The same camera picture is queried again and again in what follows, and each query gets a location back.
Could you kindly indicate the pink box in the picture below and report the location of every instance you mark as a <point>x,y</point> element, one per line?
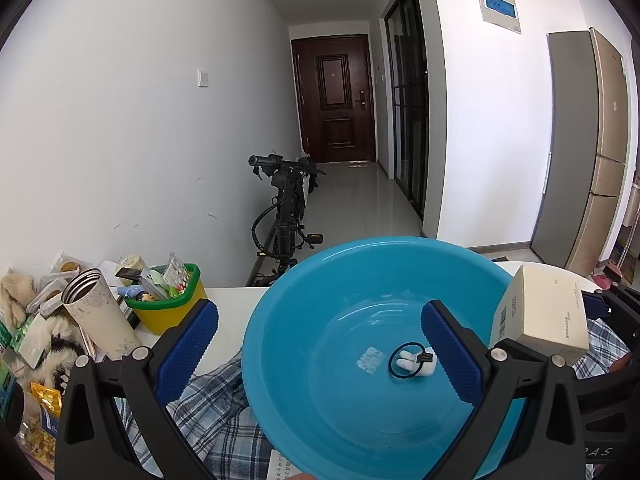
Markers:
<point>605,274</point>

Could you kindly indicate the cream box with barcode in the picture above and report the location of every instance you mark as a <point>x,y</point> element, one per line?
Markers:
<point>545,310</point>

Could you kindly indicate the clear sticker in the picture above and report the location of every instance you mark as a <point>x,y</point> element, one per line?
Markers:
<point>370,359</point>

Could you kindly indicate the black folding bicycle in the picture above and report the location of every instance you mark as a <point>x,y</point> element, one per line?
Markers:
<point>287,210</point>

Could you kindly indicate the cream steel tumbler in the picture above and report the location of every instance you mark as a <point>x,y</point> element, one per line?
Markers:
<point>102,317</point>

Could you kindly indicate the white paper leaflet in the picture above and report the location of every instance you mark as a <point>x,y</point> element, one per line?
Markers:
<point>285,466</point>

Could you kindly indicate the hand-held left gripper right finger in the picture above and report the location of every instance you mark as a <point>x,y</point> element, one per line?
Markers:
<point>450,355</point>

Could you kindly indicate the white light switch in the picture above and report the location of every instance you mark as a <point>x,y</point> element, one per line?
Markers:
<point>203,78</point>

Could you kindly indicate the black framed glass sliding door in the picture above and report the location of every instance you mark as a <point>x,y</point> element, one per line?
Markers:
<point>410,110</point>

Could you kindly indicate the white blister pack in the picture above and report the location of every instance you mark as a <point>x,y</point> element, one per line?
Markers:
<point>176,271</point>

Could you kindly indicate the yellow snack packet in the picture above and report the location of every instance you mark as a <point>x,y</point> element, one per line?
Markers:
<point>46,407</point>

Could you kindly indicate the dark brown entrance door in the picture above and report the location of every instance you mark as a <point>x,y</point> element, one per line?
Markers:
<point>334,100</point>

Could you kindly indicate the gold and grey refrigerator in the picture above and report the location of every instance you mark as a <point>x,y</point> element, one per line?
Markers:
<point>575,150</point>

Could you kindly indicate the yellow basket with green rim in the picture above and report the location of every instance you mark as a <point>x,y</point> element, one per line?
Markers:
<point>165,312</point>

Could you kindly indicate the clear plastic pastry pack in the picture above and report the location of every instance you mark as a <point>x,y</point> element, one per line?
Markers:
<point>62,272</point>

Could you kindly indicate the blue plastic basin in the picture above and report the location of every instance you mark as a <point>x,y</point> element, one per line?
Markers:
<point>340,340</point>

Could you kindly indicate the beige plush toy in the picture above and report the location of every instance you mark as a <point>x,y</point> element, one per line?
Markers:
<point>50,340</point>

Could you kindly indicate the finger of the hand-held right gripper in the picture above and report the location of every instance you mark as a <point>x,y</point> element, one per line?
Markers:
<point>612,302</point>
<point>607,400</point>

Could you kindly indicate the green snack packet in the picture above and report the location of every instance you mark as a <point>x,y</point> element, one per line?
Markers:
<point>25,340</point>

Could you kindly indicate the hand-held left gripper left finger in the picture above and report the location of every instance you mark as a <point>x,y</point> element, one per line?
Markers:
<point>186,347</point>

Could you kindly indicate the blue plaid cloth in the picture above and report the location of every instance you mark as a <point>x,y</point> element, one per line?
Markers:
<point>220,410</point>

